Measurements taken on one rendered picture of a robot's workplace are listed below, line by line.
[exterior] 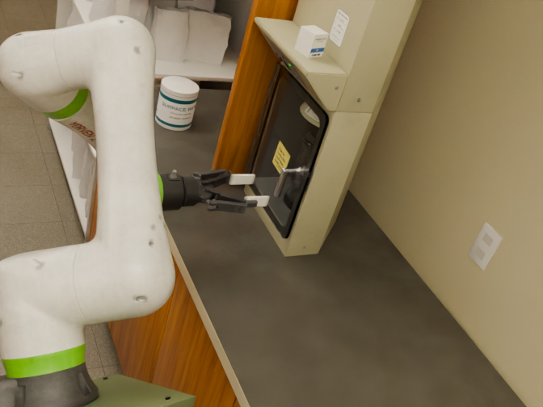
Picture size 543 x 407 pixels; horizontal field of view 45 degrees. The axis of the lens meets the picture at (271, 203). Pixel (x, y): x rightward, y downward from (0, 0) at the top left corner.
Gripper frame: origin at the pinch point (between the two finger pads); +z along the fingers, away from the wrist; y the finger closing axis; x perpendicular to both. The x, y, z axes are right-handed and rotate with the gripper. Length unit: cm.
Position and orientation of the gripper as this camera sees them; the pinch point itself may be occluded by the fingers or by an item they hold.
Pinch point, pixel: (252, 190)
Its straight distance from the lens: 173.0
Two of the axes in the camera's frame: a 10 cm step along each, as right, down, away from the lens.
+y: -3.9, -6.1, 6.9
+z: 8.8, -0.3, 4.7
